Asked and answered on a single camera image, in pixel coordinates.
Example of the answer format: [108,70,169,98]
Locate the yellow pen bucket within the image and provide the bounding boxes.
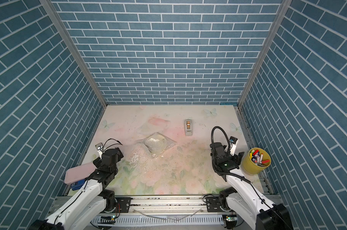
[240,148,272,175]

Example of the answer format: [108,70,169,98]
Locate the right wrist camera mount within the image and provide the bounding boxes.
[228,136,238,156]

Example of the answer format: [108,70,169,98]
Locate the blue box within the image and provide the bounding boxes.
[71,179,85,191]

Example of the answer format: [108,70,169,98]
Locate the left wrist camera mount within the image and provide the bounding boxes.
[95,142,104,158]

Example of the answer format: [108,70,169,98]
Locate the aluminium corner post left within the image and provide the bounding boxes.
[39,0,107,109]

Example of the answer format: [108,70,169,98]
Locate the clear bubble wrap sheet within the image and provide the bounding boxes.
[131,132,177,162]

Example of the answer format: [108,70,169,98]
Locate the aluminium corner post right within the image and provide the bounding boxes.
[237,0,292,108]

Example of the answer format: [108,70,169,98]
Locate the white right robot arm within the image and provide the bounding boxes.
[210,142,293,230]

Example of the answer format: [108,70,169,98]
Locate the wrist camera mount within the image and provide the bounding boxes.
[95,142,104,158]
[228,136,238,156]

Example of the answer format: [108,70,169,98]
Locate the grey tape dispenser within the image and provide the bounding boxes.
[184,119,193,136]

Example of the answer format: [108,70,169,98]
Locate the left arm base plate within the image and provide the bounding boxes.
[104,197,132,214]

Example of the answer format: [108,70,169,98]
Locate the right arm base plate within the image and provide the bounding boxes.
[202,195,228,212]

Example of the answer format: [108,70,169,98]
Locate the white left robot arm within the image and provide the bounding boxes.
[29,148,124,230]

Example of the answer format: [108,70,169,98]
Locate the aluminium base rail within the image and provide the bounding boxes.
[39,194,295,230]

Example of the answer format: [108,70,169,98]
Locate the aluminium corner post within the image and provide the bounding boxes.
[237,0,292,108]
[39,0,107,109]

